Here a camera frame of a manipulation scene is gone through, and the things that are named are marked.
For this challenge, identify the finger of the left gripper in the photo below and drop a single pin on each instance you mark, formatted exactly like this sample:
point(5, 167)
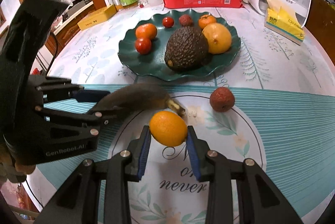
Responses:
point(47, 89)
point(58, 122)

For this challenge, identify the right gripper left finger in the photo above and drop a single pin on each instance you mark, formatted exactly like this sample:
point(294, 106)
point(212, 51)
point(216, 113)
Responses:
point(77, 199)

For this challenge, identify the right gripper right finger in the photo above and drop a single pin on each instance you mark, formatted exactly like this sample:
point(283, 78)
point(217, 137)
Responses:
point(259, 199)

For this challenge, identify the dark overripe banana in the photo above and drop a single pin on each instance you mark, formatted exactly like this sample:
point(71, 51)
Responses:
point(138, 96)

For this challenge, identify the small yellow-orange kumquat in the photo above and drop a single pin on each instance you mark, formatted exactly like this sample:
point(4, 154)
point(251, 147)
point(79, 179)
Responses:
point(168, 128)

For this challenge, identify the wrinkled red passion fruit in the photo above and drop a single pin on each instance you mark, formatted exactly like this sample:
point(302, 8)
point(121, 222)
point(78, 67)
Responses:
point(222, 99)

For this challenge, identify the red cherry tomato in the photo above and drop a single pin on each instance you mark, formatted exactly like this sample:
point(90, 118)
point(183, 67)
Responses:
point(168, 22)
point(143, 45)

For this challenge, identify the person's left hand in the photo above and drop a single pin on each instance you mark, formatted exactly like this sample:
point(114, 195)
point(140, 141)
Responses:
point(14, 170)

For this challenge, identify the yellow cardboard box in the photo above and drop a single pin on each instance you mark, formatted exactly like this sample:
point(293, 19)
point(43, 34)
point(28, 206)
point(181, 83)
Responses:
point(96, 17)

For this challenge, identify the round white printed placemat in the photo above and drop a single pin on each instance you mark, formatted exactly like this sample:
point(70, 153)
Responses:
point(174, 187)

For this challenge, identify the orange mandarin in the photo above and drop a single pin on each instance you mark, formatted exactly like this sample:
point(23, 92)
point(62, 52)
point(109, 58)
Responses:
point(147, 30)

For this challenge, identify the dark green scalloped plate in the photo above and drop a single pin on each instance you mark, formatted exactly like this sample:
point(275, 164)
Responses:
point(153, 64)

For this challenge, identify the dark avocado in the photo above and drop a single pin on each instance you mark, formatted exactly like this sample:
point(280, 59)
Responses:
point(186, 49)

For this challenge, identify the small red lychee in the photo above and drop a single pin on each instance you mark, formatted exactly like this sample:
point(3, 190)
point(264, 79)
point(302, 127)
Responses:
point(186, 20)

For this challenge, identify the tree pattern tablecloth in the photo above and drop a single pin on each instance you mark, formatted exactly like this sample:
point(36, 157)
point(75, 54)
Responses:
point(283, 118)

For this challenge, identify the small orange tangerine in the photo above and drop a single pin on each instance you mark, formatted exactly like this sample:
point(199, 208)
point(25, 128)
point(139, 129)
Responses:
point(205, 20)

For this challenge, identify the large yellow orange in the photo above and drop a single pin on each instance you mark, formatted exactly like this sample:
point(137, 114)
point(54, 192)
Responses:
point(219, 38)

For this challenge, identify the yellow tissue pack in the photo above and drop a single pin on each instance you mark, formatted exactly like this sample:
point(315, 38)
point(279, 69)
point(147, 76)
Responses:
point(281, 18)

